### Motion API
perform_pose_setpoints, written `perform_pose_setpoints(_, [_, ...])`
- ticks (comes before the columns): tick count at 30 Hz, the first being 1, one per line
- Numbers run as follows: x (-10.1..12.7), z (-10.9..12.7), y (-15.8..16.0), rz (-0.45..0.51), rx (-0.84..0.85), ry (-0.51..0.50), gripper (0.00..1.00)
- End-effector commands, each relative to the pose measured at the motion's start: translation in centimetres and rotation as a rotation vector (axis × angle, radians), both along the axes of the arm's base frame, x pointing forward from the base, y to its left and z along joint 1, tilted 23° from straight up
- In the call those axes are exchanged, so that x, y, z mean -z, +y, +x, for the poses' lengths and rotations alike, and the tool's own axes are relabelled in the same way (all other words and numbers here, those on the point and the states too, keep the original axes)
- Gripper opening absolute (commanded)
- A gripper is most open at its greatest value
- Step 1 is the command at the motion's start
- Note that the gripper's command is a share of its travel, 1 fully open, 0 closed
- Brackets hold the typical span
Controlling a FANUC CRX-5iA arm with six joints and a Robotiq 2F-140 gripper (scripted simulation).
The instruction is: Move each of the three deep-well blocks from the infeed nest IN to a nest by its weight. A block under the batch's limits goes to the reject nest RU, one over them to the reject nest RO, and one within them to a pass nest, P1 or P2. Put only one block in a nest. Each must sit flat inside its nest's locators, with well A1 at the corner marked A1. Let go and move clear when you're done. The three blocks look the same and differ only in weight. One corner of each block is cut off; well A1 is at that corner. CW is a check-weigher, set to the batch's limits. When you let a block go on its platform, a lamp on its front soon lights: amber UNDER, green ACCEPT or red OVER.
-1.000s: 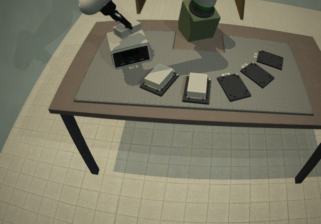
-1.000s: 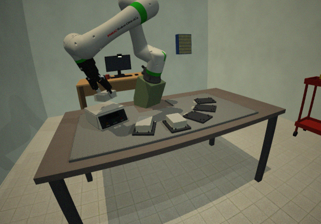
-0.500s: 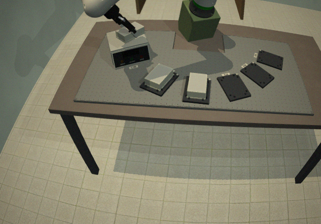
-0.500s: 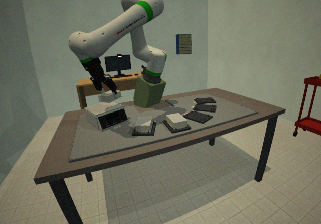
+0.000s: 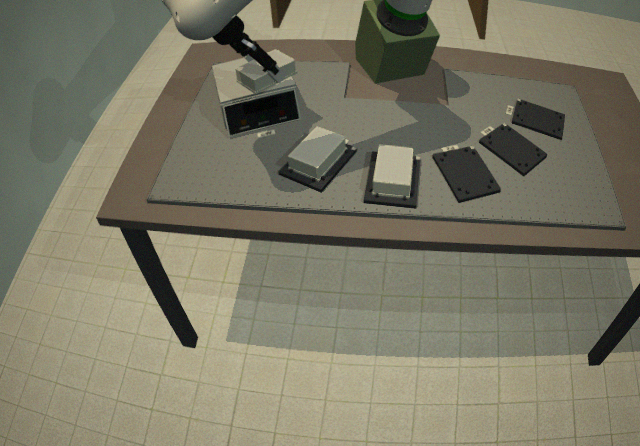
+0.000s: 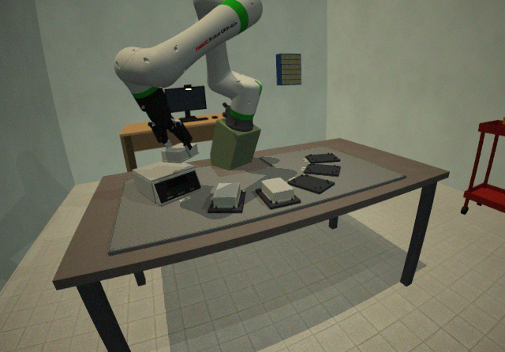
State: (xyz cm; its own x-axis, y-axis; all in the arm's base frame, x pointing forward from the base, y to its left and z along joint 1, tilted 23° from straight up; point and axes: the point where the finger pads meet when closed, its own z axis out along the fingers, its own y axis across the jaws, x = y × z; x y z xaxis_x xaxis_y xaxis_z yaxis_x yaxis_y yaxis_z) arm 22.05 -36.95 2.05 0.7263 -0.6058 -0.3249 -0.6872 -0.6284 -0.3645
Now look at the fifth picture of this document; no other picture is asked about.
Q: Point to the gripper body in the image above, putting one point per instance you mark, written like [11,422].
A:
[233,33]

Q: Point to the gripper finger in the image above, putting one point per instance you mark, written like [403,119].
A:
[246,56]
[262,58]

